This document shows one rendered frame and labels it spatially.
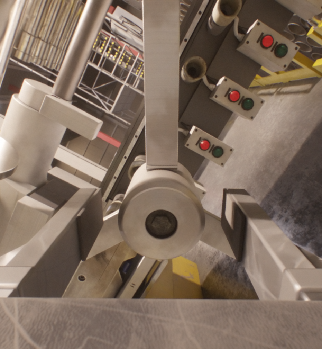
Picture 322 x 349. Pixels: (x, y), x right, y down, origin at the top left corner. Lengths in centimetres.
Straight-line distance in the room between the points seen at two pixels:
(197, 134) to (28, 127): 69
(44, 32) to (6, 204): 248
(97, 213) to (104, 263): 103
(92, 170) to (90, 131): 706
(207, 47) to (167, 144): 80
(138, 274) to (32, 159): 66
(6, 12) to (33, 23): 227
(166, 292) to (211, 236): 108
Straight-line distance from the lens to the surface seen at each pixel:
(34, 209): 110
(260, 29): 87
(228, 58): 92
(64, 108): 107
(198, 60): 75
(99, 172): 805
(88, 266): 121
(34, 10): 316
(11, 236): 120
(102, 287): 127
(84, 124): 105
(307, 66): 212
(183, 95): 92
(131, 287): 112
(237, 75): 93
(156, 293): 121
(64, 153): 825
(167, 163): 16
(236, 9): 81
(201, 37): 95
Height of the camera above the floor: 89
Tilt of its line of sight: 7 degrees down
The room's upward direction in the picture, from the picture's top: 62 degrees counter-clockwise
